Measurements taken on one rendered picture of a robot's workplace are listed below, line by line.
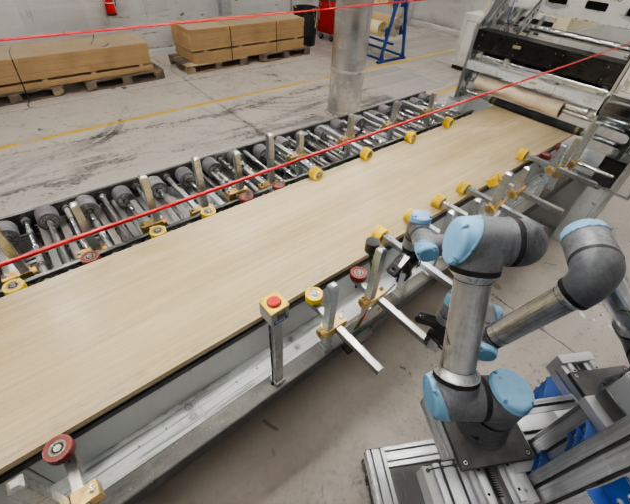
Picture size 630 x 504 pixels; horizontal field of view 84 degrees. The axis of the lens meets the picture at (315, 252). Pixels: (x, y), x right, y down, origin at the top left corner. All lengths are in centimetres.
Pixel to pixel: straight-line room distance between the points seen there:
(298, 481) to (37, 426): 123
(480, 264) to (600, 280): 33
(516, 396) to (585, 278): 34
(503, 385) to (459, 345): 17
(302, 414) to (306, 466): 27
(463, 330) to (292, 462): 147
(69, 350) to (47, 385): 13
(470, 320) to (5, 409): 144
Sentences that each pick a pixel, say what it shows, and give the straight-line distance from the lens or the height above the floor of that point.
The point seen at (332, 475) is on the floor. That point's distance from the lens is 217.
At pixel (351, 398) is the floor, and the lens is 232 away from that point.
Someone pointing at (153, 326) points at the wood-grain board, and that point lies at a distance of 155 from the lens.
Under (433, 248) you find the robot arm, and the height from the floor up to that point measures 133.
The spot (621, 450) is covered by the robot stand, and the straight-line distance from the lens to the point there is 108.
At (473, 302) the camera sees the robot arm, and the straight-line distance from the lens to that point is 90.
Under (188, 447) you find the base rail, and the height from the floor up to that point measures 70.
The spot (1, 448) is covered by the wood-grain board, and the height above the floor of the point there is 90.
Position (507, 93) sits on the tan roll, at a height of 105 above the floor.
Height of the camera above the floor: 210
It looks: 44 degrees down
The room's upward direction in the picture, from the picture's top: 4 degrees clockwise
